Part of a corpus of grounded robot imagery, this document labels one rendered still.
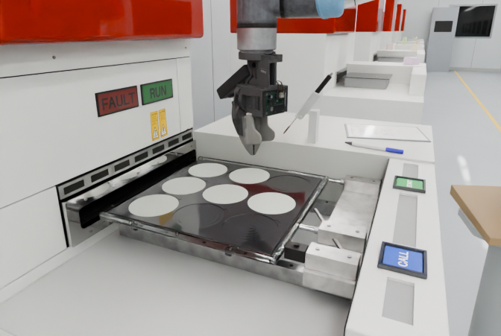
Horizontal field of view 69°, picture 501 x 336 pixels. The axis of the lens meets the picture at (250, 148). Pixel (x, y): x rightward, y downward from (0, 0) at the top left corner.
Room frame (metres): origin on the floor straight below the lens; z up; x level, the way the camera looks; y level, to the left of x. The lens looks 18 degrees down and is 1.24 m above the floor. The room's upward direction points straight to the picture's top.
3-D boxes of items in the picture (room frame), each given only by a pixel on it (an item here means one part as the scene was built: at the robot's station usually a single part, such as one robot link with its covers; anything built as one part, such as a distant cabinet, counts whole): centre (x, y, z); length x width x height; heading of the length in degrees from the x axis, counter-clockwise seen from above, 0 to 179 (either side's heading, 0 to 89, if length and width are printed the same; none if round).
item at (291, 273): (0.59, 0.05, 0.84); 0.50 x 0.02 x 0.03; 66
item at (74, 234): (0.80, 0.25, 0.89); 0.44 x 0.02 x 0.10; 156
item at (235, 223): (0.73, 0.05, 0.90); 0.34 x 0.34 x 0.01; 66
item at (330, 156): (1.04, -0.19, 0.89); 0.62 x 0.35 x 0.14; 66
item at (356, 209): (0.63, -0.19, 0.87); 0.36 x 0.08 x 0.03; 156
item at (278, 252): (0.65, -0.11, 0.90); 0.38 x 0.01 x 0.01; 156
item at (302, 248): (0.52, -0.08, 0.90); 0.04 x 0.02 x 0.03; 66
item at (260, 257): (0.56, 0.13, 0.90); 0.37 x 0.01 x 0.01; 66
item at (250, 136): (0.71, 0.00, 1.03); 0.06 x 0.03 x 0.09; 41
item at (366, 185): (0.79, -0.26, 0.89); 0.08 x 0.03 x 0.03; 66
